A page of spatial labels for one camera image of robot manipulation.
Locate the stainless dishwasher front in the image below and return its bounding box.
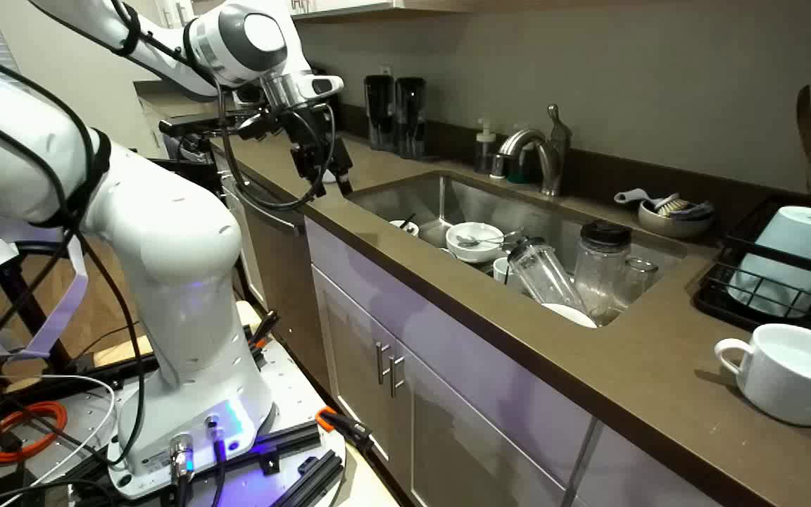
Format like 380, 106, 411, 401
218, 153, 331, 388

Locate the lower cabinet door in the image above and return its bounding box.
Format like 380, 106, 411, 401
568, 420, 724, 507
404, 361, 577, 507
308, 265, 415, 505

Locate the white dish brush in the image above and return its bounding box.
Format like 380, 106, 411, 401
611, 185, 655, 212

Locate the ceramic sponge dish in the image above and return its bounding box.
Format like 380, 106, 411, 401
635, 193, 717, 239

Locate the white bowl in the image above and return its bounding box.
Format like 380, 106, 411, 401
441, 219, 506, 268

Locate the metal cabinet handle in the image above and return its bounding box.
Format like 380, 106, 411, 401
370, 337, 393, 385
386, 348, 408, 396

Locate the small white cup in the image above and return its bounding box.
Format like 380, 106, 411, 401
489, 251, 520, 286

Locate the orange cable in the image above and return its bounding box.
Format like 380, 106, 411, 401
0, 396, 72, 471

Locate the large white mug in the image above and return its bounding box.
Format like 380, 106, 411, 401
711, 322, 811, 432

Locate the tall clear container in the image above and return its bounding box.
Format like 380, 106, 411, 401
506, 237, 589, 312

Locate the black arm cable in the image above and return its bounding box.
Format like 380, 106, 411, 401
0, 92, 149, 467

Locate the black canister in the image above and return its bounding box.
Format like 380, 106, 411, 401
392, 75, 428, 161
363, 72, 396, 153

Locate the stainless steel sink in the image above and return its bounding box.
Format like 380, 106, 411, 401
342, 170, 698, 332

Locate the black aluminium rail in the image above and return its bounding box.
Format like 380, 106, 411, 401
266, 447, 346, 507
189, 420, 324, 477

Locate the light blue cup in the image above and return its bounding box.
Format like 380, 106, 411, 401
725, 206, 811, 322

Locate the speckled robot mounting table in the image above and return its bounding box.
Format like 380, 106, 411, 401
0, 298, 400, 507

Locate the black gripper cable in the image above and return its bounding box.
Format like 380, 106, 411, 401
217, 86, 342, 212

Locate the curved metal faucet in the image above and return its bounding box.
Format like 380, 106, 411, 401
486, 101, 575, 201

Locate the clear wine glass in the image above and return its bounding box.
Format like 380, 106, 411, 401
624, 255, 662, 305

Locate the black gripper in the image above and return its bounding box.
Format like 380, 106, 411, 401
283, 98, 354, 202

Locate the clear soap dispenser white pump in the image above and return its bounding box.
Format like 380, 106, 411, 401
472, 115, 501, 178

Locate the black wire dish rack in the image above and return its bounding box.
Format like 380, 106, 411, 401
689, 191, 811, 348

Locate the black clamp orange grip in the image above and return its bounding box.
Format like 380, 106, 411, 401
247, 306, 283, 357
314, 405, 373, 455

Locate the sink front cabinet panel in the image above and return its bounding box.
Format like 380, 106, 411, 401
301, 216, 606, 491

